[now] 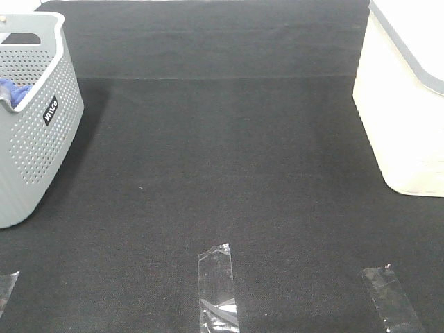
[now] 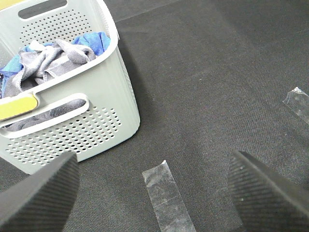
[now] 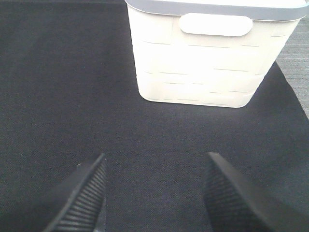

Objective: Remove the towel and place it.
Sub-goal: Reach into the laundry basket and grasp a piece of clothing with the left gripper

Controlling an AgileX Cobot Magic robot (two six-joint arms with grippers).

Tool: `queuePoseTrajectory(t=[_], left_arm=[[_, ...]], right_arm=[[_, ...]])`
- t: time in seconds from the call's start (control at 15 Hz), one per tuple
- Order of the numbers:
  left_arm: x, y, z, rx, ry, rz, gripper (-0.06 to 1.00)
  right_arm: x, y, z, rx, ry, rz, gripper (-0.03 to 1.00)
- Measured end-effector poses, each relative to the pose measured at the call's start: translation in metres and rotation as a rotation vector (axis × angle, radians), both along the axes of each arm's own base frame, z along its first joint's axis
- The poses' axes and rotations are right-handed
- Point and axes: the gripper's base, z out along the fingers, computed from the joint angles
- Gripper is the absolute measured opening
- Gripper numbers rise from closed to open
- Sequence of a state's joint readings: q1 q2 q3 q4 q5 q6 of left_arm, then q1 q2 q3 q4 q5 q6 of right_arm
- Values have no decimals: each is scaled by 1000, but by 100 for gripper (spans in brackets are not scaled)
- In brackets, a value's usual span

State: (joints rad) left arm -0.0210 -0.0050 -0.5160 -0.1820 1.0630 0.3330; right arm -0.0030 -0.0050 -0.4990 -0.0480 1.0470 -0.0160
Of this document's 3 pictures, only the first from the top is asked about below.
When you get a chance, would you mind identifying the black felt table mat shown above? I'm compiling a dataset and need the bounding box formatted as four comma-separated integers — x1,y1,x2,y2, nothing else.
1,1,443,332

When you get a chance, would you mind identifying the clear tape strip centre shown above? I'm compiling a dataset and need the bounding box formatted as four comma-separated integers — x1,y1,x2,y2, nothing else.
198,244,240,332

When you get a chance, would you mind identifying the clear tape strip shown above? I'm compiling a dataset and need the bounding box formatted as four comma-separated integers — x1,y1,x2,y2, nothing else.
360,264,425,333
198,244,240,332
0,271,19,317

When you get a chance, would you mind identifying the grey perforated laundry basket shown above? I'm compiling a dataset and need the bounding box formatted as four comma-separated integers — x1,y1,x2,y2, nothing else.
1,12,84,228

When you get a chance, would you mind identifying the cream plastic basket grey rim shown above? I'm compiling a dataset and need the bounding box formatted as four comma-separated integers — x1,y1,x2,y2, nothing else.
352,1,443,197

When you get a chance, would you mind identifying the blue cloth in basket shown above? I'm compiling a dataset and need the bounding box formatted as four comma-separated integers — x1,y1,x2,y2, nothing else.
0,78,33,108

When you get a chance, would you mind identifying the clear tape strip right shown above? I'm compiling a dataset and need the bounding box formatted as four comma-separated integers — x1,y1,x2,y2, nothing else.
360,264,425,333

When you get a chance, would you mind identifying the clear tape strip left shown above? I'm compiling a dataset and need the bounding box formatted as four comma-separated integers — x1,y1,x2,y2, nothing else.
0,271,19,317

